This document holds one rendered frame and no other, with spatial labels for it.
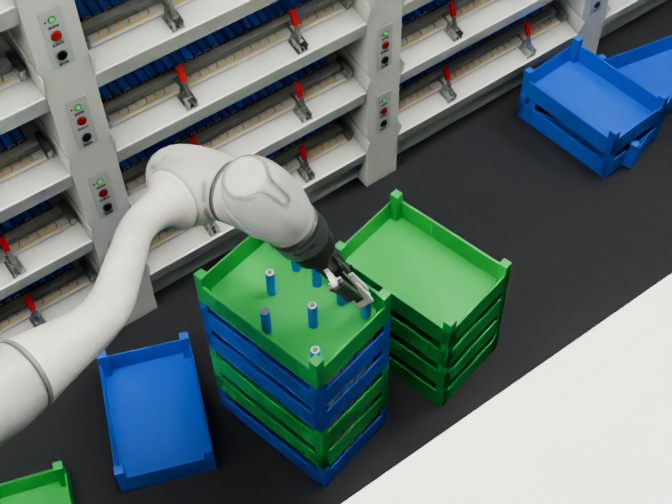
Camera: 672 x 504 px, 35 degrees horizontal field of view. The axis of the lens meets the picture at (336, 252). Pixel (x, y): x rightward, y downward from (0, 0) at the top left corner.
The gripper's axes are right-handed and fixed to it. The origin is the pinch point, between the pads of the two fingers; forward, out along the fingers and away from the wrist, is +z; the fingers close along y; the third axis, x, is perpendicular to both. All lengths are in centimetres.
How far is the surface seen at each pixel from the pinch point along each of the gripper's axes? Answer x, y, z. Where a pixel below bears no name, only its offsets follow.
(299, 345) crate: -14.4, 1.8, 3.7
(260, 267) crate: -15.9, -17.3, 2.9
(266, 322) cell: -16.9, -2.2, -2.1
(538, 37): 57, -84, 66
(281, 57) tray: 5, -58, -2
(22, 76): -30, -45, -43
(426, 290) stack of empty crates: 6.9, -12.0, 31.2
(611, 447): 32, 90, -121
